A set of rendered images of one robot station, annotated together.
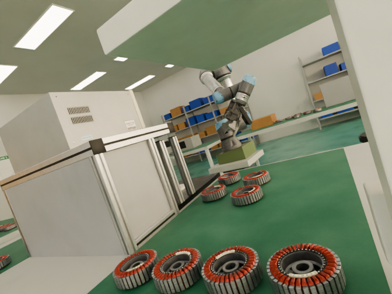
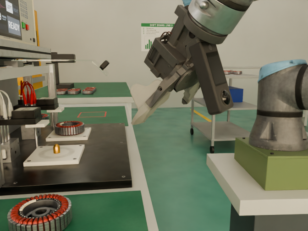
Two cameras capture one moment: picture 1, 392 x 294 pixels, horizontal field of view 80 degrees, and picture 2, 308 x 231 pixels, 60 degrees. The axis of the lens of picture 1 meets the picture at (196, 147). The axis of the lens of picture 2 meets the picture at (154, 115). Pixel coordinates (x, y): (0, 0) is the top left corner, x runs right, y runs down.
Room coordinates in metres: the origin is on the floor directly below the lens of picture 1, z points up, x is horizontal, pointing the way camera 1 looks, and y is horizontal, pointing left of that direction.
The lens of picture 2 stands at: (1.01, -0.60, 1.06)
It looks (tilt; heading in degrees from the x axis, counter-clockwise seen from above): 11 degrees down; 51
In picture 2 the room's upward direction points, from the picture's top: straight up
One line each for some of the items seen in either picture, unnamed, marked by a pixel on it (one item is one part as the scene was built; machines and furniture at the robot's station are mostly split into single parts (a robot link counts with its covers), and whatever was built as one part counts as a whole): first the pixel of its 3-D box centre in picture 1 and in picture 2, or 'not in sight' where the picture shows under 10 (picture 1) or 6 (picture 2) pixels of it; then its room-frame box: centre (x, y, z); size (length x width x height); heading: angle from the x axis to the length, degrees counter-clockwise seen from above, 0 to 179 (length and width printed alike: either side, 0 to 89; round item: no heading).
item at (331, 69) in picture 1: (330, 69); not in sight; (6.09, -3.94, 1.41); 0.42 x 0.28 x 0.26; 151
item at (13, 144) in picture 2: not in sight; (6, 149); (1.15, 0.28, 0.80); 0.07 x 0.05 x 0.06; 59
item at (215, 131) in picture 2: not in sight; (223, 105); (3.85, 1.51, 0.51); 1.01 x 0.60 x 1.01; 59
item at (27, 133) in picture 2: not in sight; (31, 129); (1.27, 0.48, 0.80); 0.07 x 0.05 x 0.06; 59
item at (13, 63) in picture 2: not in sight; (13, 64); (1.23, 0.47, 1.05); 0.06 x 0.04 x 0.04; 59
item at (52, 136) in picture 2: not in sight; (70, 134); (1.39, 0.41, 0.78); 0.15 x 0.15 x 0.01; 59
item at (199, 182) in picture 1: (155, 197); (60, 147); (1.32, 0.31, 0.76); 0.64 x 0.47 x 0.02; 59
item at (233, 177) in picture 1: (228, 178); (41, 215); (1.13, -0.10, 0.77); 0.11 x 0.11 x 0.04
